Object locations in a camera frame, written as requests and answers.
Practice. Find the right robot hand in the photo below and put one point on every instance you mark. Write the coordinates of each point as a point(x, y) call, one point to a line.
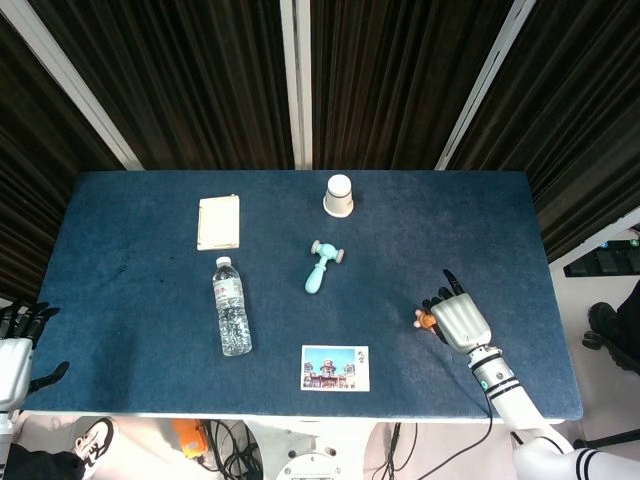
point(460, 317)

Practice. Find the light blue toy hammer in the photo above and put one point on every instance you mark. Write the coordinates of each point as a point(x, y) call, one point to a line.
point(322, 266)

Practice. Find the blue table cloth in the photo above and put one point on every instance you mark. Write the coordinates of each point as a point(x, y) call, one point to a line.
point(300, 295)

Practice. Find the picture postcard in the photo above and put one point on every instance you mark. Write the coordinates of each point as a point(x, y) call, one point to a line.
point(335, 368)

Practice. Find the black office chair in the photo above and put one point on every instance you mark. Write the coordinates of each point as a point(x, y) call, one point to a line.
point(612, 330)

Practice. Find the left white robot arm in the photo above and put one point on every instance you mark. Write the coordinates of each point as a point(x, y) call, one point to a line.
point(4, 435)

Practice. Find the clear plastic water bottle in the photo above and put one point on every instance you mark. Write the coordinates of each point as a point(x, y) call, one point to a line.
point(231, 310)

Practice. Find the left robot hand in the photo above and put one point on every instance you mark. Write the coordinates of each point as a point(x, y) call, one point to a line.
point(12, 360)

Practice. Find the orange device under table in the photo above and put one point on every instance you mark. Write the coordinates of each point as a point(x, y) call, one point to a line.
point(189, 437)

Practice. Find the cream notepad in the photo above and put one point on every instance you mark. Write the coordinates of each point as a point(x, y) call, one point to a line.
point(218, 222)

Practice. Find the white paper cup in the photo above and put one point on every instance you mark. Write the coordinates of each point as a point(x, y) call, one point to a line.
point(339, 195)

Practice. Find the orange-pink turtle toy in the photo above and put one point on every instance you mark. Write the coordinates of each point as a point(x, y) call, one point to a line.
point(425, 320)

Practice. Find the black power strip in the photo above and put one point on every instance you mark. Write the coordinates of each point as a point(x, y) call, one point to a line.
point(602, 260)

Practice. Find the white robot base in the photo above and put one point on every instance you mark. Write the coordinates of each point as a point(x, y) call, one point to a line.
point(305, 450)

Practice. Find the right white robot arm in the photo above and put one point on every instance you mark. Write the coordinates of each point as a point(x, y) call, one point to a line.
point(530, 420)

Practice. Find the black and white sneaker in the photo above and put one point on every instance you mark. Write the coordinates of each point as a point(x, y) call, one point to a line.
point(95, 442)

